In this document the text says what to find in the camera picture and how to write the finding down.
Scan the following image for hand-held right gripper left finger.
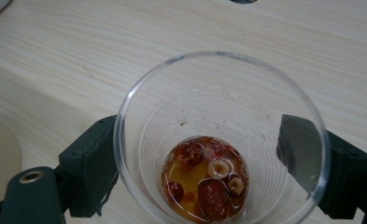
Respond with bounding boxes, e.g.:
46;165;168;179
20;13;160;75
58;114;120;218

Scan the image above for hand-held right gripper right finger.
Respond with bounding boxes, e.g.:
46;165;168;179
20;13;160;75
275;113;367;220

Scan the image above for red date tea dregs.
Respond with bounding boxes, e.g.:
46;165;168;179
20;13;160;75
161;134;251;224

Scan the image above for clear plastic cup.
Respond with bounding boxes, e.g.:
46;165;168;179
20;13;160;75
113;50;332;224

